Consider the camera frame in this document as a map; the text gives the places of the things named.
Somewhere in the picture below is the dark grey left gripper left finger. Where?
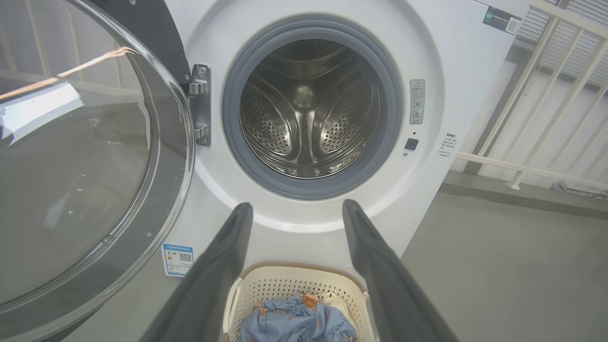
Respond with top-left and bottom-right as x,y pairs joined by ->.
142,203 -> 253,342

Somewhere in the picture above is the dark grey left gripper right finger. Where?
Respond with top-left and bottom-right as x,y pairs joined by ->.
342,199 -> 459,342

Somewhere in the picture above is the cream white garment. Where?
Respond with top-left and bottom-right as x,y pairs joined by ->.
323,297 -> 356,315

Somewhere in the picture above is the blue cartoon print garment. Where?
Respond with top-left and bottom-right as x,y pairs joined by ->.
239,294 -> 358,342

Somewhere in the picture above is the round black glass washer door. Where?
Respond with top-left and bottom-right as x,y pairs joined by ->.
0,0 -> 195,342

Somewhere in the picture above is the perforated steel washer drum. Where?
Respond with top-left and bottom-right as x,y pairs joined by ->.
240,39 -> 380,179

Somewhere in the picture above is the metal washer door hinge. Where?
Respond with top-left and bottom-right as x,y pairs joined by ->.
189,64 -> 212,146

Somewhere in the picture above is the white front-load washing machine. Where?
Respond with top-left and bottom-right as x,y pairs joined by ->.
62,0 -> 530,342

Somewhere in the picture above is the blue energy label sticker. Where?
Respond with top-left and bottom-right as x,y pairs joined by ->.
163,244 -> 194,277

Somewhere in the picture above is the cream perforated laundry basket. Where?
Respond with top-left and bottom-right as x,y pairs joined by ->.
222,262 -> 376,342

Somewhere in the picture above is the small black text sticker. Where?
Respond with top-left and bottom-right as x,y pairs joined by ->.
438,133 -> 457,157

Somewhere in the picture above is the white metal railing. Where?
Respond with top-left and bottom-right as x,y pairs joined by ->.
456,0 -> 608,190

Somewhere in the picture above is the grey warning label sticker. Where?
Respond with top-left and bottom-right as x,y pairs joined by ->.
410,79 -> 425,125

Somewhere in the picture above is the dark QR code sticker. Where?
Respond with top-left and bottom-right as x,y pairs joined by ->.
483,6 -> 522,35

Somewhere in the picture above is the white louvred blind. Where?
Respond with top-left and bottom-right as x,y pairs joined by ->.
515,0 -> 608,88

